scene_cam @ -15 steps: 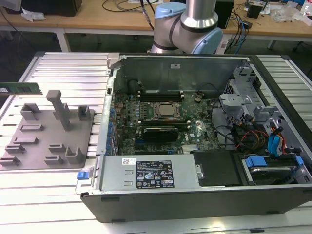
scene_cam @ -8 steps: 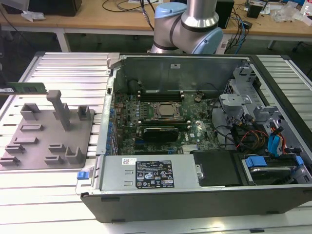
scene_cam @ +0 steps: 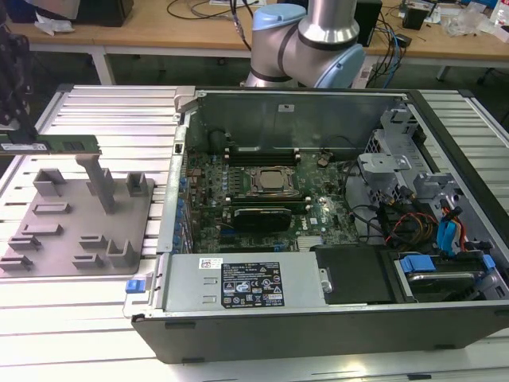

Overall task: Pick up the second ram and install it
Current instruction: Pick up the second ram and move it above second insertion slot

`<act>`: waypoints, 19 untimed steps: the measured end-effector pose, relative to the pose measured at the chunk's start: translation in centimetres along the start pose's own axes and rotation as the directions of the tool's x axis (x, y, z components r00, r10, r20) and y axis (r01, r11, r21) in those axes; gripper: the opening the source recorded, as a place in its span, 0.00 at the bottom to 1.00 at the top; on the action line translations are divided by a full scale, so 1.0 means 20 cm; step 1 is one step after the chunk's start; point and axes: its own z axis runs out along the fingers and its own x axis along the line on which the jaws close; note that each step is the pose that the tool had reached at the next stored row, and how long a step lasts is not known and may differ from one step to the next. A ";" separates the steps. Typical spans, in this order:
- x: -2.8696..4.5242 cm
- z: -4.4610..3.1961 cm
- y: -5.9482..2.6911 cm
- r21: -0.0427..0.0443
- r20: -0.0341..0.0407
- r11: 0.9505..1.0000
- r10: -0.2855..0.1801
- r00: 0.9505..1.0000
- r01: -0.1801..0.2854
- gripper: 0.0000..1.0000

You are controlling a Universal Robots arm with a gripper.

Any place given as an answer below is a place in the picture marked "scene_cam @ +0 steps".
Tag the green RAM stick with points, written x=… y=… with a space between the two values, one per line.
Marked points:
x=59 y=144

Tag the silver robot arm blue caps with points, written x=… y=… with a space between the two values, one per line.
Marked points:
x=330 y=20

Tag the black RAM slot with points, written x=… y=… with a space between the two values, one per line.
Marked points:
x=266 y=199
x=262 y=148
x=300 y=207
x=262 y=161
x=262 y=153
x=266 y=196
x=266 y=203
x=262 y=157

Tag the crumpled clear plastic wrap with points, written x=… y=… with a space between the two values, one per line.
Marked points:
x=55 y=24

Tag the large black box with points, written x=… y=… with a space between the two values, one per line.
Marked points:
x=103 y=12

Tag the wooden desk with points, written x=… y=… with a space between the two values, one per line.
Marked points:
x=159 y=32

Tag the grey parts rack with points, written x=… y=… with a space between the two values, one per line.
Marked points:
x=59 y=250

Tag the blue case latch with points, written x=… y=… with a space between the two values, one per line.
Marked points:
x=135 y=286

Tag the silver power supply unit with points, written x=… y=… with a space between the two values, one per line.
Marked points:
x=191 y=286

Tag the silver CPU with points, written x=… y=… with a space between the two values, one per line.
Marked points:
x=270 y=180

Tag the black graphics card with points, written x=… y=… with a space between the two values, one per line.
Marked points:
x=262 y=221

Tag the silver coin battery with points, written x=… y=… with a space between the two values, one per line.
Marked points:
x=322 y=161

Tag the silver finned heatsink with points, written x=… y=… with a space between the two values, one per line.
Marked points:
x=310 y=243

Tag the green motherboard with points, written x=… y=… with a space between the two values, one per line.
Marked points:
x=342 y=227

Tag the tall black speaker box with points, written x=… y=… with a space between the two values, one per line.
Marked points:
x=371 y=20

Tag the metal drive cage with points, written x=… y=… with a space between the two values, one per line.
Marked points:
x=381 y=163

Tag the black power adapter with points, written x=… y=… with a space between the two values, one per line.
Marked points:
x=405 y=41

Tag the black plastic shroud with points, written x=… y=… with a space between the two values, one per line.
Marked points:
x=358 y=274

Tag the black open PC case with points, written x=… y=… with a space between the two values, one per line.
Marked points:
x=318 y=338

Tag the small black box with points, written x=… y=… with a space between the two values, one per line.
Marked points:
x=415 y=18

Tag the hard disk in blue carrier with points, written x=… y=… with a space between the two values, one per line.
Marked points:
x=415 y=266

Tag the clear plastic bags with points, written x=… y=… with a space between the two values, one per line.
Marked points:
x=469 y=22

